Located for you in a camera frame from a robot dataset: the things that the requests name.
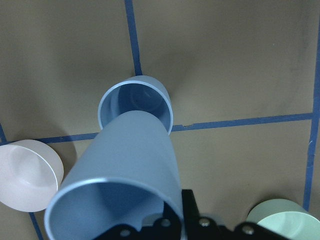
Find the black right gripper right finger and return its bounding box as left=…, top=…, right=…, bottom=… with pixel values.
left=181, top=189, right=223, bottom=240

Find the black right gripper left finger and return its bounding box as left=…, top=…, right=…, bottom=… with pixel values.
left=140, top=203, right=182, bottom=240

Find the blue cup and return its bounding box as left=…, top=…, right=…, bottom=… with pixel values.
left=44, top=110, right=183, bottom=240
left=97, top=75, right=174, bottom=134

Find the mint green bowl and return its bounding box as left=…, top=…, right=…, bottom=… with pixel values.
left=246, top=198, right=312, bottom=240

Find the pink bowl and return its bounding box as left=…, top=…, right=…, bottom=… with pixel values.
left=0, top=139, right=64, bottom=212

